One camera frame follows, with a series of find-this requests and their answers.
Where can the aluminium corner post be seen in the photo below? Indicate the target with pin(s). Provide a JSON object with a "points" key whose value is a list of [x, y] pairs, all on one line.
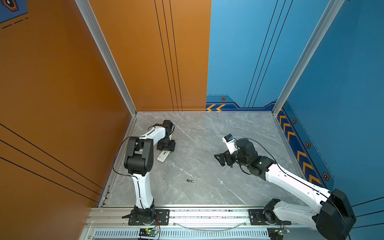
{"points": [[318, 34], [101, 42]]}

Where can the white ventilation grille strip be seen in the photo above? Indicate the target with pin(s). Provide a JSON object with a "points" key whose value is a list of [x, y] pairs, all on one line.
{"points": [[183, 234]]}

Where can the beige remote control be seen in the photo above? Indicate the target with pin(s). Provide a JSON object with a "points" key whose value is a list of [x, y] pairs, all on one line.
{"points": [[163, 156]]}

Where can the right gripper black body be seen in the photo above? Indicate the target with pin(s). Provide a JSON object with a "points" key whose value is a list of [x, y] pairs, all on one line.
{"points": [[231, 159]]}

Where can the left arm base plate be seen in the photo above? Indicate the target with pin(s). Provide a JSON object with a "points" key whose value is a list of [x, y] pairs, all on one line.
{"points": [[140, 217]]}

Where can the left aluminium corner post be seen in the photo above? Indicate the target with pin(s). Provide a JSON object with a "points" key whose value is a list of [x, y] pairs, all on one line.
{"points": [[101, 42]]}

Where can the green circuit board left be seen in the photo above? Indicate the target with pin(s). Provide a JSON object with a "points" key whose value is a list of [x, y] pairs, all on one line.
{"points": [[148, 234]]}

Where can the right aluminium corner post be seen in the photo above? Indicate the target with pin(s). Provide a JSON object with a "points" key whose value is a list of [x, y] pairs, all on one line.
{"points": [[318, 34]]}

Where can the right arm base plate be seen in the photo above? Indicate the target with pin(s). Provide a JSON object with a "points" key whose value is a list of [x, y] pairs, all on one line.
{"points": [[260, 217]]}

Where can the circuit board right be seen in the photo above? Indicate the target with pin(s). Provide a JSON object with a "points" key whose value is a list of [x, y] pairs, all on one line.
{"points": [[278, 233]]}

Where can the aluminium front rail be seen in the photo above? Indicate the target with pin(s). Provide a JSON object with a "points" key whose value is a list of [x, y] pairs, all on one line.
{"points": [[195, 216]]}

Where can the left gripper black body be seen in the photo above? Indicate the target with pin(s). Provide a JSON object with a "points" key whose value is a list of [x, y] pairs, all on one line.
{"points": [[166, 145]]}

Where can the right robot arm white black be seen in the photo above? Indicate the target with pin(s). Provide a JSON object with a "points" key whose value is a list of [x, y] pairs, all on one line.
{"points": [[328, 212]]}

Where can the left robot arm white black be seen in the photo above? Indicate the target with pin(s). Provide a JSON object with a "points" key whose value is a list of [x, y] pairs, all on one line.
{"points": [[139, 161]]}

